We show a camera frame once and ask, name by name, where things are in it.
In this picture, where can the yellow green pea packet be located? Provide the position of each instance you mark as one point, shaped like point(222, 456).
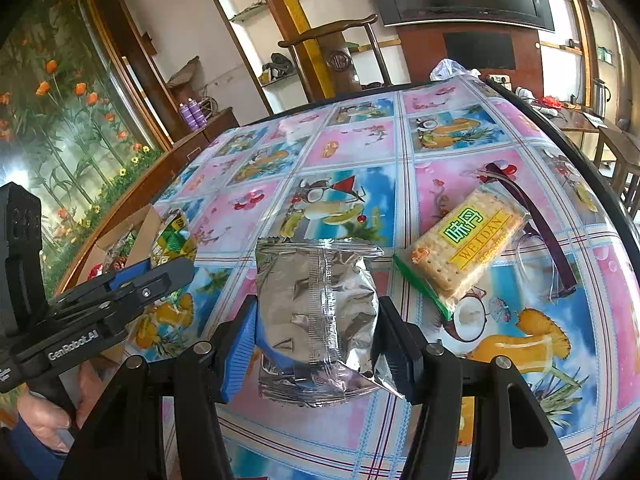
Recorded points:
point(174, 239)

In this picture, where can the purple bottle left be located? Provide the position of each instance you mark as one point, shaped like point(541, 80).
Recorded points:
point(188, 117)

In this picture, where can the black shoes on shelf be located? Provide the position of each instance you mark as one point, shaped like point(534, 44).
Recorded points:
point(279, 67)

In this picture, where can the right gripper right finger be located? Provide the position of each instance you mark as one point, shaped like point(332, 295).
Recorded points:
point(401, 346)

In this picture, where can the purple bottle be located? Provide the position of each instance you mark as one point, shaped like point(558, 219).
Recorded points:
point(197, 113)
point(188, 117)

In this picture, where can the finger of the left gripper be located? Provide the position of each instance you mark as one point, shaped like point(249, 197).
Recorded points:
point(129, 273)
point(150, 284)

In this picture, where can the wooden side table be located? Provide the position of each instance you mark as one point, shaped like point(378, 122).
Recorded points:
point(614, 152)

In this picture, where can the flower mural glass panel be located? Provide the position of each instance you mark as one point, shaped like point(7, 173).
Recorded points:
point(69, 135)

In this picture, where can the silver foil snack bag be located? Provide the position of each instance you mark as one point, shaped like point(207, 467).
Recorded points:
point(317, 320)

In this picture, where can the purple frame eyeglasses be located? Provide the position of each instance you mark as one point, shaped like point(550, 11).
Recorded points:
point(543, 267)

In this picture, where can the white plastic bag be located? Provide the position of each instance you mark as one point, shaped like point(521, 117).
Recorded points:
point(448, 68)

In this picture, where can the purple bottle right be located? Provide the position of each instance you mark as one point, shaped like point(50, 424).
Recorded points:
point(197, 113)

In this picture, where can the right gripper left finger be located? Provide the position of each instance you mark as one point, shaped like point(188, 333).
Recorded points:
point(233, 342)

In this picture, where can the brown cardboard box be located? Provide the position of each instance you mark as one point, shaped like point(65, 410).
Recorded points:
point(126, 244)

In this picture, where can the colourful fruit print tablecloth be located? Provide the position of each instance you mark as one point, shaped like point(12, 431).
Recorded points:
point(561, 301)

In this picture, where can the steel electric kettle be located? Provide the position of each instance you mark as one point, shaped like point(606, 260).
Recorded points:
point(601, 95)

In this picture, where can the wooden chair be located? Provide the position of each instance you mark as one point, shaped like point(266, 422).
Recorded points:
point(335, 57)

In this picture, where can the person's left hand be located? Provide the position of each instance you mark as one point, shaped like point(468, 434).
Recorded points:
point(47, 420)

